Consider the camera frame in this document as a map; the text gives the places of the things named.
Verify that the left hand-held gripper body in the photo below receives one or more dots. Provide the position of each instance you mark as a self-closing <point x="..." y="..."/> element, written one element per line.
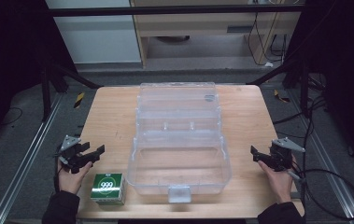
<point x="72" y="155"/>

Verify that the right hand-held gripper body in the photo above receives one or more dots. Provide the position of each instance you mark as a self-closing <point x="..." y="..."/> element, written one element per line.
<point x="282" y="154"/>

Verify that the green and white box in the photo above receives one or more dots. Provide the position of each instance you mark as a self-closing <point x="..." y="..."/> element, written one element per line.
<point x="107" y="188"/>

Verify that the clear plastic storage box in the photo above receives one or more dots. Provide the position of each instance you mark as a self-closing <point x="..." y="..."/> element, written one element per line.
<point x="179" y="143"/>

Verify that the person's left hand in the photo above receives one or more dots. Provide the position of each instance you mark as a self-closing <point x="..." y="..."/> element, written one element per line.
<point x="72" y="180"/>

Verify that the person's right hand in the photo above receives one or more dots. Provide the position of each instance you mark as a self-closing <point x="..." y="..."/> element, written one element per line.
<point x="279" y="183"/>

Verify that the yellow and black tape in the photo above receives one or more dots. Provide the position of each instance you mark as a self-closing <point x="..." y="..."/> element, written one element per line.
<point x="79" y="100"/>
<point x="281" y="97"/>

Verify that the black metal stand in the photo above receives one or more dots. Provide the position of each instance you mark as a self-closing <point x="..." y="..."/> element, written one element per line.
<point x="304" y="90"/>
<point x="45" y="93"/>

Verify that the white plug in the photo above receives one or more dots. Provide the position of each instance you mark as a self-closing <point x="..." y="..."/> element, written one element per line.
<point x="268" y="64"/>

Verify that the dark curtain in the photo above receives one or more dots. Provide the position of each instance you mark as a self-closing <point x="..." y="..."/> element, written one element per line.
<point x="6" y="62"/>
<point x="346" y="77"/>

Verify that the white cabinet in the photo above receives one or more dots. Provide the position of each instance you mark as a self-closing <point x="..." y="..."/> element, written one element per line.
<point x="96" y="34"/>

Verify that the light wooden desk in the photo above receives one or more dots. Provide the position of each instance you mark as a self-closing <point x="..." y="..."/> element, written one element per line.
<point x="196" y="25"/>

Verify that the black horizontal bar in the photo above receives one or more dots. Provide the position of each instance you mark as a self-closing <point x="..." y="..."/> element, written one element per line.
<point x="165" y="11"/>

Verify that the aluminium floor rail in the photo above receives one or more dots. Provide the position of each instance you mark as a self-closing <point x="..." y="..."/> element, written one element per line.
<point x="25" y="161"/>
<point x="327" y="174"/>

